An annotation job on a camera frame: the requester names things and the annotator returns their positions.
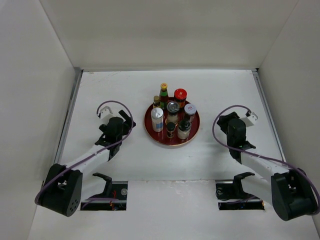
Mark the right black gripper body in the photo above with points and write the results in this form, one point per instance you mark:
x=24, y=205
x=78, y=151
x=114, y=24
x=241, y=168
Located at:
x=229, y=142

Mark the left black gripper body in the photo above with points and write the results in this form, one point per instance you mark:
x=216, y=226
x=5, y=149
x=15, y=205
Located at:
x=125, y=130

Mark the tall silver lid jar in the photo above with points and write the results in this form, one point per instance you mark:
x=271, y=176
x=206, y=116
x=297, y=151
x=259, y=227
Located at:
x=157, y=119

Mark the small yellow label bottle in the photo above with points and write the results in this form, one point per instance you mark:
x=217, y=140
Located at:
x=156, y=102

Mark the silver lid pepper jar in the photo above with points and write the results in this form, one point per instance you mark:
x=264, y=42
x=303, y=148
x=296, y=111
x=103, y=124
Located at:
x=189, y=112

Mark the black cap small bottle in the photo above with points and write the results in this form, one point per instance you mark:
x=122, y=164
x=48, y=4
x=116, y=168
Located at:
x=184, y=129

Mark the small dark spice jar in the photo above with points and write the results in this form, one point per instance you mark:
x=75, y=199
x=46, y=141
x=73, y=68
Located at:
x=170, y=129

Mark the green label sauce bottle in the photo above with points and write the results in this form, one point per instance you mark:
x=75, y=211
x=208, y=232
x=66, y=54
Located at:
x=163, y=96

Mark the grey lid spice shaker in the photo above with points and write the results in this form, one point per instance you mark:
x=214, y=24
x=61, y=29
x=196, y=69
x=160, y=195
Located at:
x=173, y=109

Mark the red lid sauce jar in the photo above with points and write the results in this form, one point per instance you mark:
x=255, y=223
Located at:
x=180, y=96

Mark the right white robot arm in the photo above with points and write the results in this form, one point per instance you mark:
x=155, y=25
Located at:
x=285, y=187

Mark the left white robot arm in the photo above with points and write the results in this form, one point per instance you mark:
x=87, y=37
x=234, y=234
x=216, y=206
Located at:
x=77, y=184

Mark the red round tray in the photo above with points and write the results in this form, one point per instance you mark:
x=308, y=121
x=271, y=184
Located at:
x=162, y=137

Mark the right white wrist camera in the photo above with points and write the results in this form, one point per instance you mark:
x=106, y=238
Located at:
x=250, y=119

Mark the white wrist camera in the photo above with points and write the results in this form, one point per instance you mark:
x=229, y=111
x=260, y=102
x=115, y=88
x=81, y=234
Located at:
x=105, y=115
x=250, y=119

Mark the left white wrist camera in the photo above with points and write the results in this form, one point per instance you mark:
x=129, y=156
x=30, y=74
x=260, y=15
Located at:
x=105, y=115

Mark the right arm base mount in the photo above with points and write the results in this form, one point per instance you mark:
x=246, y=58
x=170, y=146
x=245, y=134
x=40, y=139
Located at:
x=231, y=196

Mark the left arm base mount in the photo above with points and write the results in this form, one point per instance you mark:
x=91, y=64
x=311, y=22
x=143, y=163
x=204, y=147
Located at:
x=101, y=193

